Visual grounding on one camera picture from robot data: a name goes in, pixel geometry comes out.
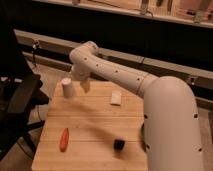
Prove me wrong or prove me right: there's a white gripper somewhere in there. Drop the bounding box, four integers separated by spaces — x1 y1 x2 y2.
71 64 90 93

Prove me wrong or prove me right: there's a white ceramic cup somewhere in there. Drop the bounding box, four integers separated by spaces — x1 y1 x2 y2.
61 78 75 99

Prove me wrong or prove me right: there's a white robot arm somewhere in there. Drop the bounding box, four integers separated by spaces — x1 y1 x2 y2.
69 41 204 171

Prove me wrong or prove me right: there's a white eraser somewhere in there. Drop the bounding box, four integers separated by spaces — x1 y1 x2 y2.
110 90 122 106

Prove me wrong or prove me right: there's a wooden board table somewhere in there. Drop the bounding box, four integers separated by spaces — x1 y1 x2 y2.
32 82 148 171

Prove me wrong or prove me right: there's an orange carrot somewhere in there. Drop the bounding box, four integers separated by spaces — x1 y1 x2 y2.
59 128 69 152

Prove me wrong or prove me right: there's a black chair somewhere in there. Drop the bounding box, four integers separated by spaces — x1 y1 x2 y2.
0 19 49 161

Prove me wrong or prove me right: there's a black cube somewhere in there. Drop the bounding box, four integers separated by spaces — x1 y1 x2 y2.
113 139 125 150

